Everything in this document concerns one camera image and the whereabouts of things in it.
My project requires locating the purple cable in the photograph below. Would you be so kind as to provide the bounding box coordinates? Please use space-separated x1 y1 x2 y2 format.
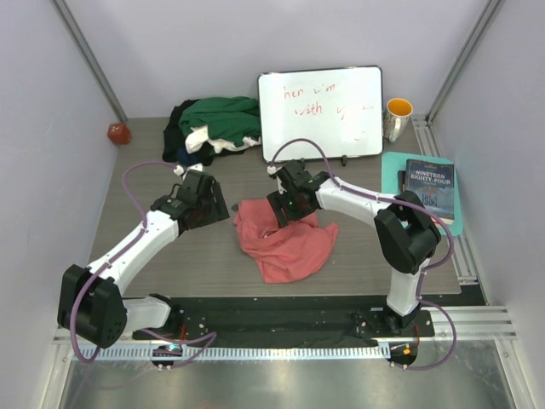
268 138 457 371
70 160 180 364

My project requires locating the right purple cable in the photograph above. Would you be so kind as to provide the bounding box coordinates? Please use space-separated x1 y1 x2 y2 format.
268 138 457 371

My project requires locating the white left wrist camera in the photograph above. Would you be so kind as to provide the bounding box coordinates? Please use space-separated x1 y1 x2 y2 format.
173 163 204 179

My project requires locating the yellow white mug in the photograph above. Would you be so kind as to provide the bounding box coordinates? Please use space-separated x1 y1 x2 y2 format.
383 98 413 142

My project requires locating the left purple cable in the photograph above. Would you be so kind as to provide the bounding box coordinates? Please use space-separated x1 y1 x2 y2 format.
70 160 180 364

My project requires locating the white dry-erase board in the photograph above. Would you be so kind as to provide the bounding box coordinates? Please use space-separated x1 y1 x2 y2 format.
257 66 383 163

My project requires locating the white t shirt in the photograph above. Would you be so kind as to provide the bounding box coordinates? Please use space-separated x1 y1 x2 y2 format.
185 125 261 154

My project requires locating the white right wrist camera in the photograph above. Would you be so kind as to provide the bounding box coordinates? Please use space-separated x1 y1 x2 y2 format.
267 165 286 194

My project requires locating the teal tray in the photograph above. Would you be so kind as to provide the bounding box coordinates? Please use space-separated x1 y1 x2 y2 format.
381 152 464 237

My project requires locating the white slotted cable duct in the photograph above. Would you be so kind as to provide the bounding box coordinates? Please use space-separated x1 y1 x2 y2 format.
96 343 391 362

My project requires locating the pink t shirt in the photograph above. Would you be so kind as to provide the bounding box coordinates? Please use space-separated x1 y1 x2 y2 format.
233 199 340 285

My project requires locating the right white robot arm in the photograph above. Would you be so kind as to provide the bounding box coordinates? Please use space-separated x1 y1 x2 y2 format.
267 161 441 337

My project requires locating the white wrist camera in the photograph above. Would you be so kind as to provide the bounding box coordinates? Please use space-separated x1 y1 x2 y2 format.
267 165 286 194
173 163 204 179

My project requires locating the blue 1984 book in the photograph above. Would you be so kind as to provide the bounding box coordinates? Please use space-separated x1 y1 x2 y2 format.
405 159 455 224

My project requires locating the green t shirt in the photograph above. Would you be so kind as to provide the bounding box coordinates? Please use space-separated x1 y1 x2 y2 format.
178 96 261 147

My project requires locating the black t shirt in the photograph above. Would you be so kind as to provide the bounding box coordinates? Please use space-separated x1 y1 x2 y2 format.
162 100 213 166

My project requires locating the red cube eraser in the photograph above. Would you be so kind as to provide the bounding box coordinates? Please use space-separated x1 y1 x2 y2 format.
107 123 131 145

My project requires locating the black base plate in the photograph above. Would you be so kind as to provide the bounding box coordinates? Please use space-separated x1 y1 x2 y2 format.
158 296 435 349

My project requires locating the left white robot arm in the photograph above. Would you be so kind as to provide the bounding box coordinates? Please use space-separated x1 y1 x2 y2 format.
57 170 229 349

